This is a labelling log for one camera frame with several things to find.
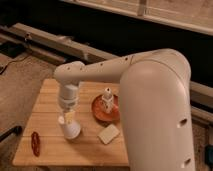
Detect red pretzel shaped toy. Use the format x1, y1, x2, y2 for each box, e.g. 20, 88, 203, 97
31, 132, 40, 157

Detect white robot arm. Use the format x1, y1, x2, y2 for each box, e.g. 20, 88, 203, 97
54, 49, 195, 171

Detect wooden cutting board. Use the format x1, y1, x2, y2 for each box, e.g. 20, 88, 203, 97
13, 79, 128, 166

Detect black bar handle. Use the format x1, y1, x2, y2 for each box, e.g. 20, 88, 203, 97
0, 126, 22, 142

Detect black cable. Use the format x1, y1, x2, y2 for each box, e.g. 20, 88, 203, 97
0, 53, 31, 75

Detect brown round bowl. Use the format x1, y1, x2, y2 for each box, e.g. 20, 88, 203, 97
91, 95, 120, 122

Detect small white bottle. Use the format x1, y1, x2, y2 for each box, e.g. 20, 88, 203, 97
101, 88, 114, 113

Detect cream rectangular sponge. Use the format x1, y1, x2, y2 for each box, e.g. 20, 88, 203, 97
98, 124, 120, 144

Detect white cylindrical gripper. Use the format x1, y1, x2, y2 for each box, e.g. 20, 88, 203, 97
58, 84, 78, 124

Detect white ceramic cup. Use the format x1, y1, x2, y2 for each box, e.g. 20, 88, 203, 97
58, 116, 81, 140

